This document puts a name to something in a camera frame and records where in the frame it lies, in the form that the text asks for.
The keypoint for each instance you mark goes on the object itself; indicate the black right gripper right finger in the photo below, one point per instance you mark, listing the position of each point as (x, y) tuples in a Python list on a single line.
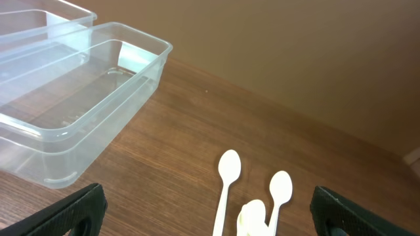
[(334, 214)]

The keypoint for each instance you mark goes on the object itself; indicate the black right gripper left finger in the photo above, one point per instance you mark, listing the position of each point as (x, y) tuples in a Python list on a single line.
[(79, 214)]

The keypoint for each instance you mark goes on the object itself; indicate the white plastic spoon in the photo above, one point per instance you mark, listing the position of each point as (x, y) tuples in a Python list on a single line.
[(281, 190), (229, 170)]

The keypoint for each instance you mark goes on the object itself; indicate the white spoon crossing diagonal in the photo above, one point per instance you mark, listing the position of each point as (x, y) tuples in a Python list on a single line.
[(253, 218)]

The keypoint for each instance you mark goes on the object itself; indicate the right clear plastic container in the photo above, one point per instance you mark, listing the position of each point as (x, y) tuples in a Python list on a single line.
[(65, 98)]

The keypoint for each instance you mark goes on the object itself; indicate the clear plastic container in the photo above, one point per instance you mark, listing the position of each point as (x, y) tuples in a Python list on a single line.
[(24, 23), (65, 98)]

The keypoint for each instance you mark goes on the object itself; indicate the left clear plastic container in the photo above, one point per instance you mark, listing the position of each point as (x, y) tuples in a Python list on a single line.
[(24, 23)]

